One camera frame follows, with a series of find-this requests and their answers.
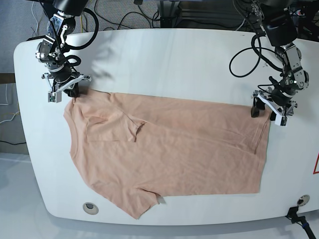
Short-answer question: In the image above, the white cable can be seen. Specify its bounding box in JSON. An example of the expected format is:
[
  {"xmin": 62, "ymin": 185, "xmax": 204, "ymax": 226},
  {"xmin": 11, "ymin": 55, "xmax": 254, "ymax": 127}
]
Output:
[{"xmin": 31, "ymin": 1, "xmax": 40, "ymax": 35}]

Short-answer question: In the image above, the peach T-shirt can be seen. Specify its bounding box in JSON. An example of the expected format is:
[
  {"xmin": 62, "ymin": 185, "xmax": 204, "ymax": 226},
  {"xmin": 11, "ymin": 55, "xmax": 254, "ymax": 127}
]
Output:
[{"xmin": 64, "ymin": 90, "xmax": 271, "ymax": 219}]

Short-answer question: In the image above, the left table cable grommet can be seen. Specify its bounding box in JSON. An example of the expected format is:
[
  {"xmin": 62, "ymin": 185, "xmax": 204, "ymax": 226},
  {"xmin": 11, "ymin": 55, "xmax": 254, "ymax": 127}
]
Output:
[{"xmin": 83, "ymin": 202, "xmax": 99, "ymax": 215}]

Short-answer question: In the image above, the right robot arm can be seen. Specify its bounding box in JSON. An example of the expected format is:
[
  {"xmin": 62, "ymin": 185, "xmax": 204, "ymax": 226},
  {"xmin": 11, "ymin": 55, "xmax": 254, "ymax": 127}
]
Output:
[{"xmin": 35, "ymin": 0, "xmax": 99, "ymax": 103}]

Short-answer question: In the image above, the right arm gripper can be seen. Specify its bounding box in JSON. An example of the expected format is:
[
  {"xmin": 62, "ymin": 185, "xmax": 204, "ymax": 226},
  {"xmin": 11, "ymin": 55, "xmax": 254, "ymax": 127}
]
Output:
[{"xmin": 41, "ymin": 71, "xmax": 92, "ymax": 103}]

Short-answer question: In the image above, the right table cable grommet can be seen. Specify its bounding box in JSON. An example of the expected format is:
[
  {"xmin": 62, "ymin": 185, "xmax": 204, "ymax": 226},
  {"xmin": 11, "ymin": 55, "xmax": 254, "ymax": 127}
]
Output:
[{"xmin": 297, "ymin": 195, "xmax": 310, "ymax": 207}]

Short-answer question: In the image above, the black clamp with cable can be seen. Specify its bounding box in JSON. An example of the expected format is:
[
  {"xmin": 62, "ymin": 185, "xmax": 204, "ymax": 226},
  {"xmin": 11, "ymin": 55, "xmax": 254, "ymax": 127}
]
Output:
[{"xmin": 285, "ymin": 206, "xmax": 316, "ymax": 239}]

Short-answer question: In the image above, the black aluminium frame base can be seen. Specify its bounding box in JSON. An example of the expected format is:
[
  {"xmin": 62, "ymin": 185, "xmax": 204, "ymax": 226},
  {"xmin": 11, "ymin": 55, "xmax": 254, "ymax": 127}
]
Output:
[{"xmin": 157, "ymin": 0, "xmax": 182, "ymax": 28}]

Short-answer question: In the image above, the table cable grommet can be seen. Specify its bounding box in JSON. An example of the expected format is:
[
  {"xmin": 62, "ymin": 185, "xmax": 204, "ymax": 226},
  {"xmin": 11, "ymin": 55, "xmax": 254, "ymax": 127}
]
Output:
[
  {"xmin": 83, "ymin": 202, "xmax": 99, "ymax": 215},
  {"xmin": 297, "ymin": 195, "xmax": 310, "ymax": 207}
]

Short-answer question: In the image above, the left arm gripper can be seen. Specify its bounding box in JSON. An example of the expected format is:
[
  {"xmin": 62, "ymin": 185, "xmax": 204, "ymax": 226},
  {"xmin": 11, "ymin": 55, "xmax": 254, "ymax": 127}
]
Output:
[{"xmin": 251, "ymin": 89, "xmax": 297, "ymax": 126}]

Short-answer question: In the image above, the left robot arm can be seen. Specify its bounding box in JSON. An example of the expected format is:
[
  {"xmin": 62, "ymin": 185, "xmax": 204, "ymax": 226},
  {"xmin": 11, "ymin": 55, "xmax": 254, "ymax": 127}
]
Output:
[{"xmin": 233, "ymin": 0, "xmax": 309, "ymax": 126}]

